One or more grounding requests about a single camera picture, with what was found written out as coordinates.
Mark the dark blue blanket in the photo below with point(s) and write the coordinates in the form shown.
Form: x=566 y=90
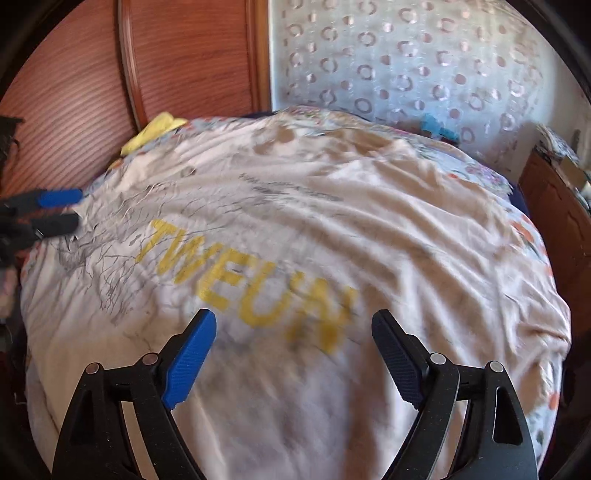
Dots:
x=517 y=198

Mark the beige printed t-shirt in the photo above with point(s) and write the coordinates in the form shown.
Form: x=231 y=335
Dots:
x=323 y=207

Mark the wooden dresser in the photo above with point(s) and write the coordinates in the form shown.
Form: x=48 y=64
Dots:
x=554 y=230

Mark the cardboard box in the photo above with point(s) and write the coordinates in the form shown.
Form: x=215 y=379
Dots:
x=572 y=173

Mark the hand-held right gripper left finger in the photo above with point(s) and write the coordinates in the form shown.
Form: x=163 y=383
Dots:
x=191 y=350

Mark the orange fruit print sheet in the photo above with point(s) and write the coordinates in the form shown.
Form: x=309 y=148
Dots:
x=526 y=235

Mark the wooden headboard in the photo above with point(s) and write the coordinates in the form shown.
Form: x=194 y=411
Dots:
x=83 y=92

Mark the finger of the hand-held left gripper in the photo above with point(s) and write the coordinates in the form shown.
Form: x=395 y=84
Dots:
x=54 y=225
x=59 y=198

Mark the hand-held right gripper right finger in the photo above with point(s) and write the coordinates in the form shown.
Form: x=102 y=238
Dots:
x=398 y=355

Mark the yellow cloth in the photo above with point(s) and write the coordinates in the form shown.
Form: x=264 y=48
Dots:
x=152 y=131

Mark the small blue object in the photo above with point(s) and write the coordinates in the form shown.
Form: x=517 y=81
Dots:
x=436 y=127

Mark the patterned cloth on dresser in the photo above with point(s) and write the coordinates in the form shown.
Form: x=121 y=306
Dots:
x=556 y=141

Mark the white circle pattern curtain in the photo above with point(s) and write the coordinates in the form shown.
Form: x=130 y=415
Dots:
x=406 y=60

